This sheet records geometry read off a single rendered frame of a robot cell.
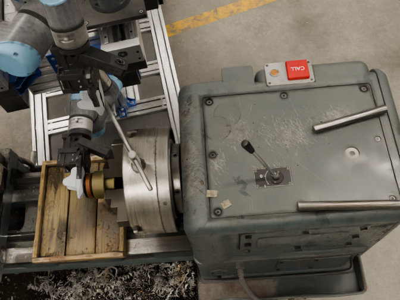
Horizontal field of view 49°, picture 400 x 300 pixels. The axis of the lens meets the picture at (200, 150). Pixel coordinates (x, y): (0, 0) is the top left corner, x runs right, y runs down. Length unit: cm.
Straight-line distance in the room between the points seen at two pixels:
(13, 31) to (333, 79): 86
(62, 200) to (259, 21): 195
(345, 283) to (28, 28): 139
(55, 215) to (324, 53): 199
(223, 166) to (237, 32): 195
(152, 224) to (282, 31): 204
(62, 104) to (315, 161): 178
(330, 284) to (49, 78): 136
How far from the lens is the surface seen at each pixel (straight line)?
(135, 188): 117
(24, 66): 124
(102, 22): 158
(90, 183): 133
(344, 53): 297
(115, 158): 128
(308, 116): 121
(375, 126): 123
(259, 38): 297
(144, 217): 121
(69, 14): 99
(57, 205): 160
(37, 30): 126
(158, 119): 243
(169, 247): 148
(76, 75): 106
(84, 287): 182
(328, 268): 179
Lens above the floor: 229
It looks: 64 degrees down
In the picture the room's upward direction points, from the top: 10 degrees counter-clockwise
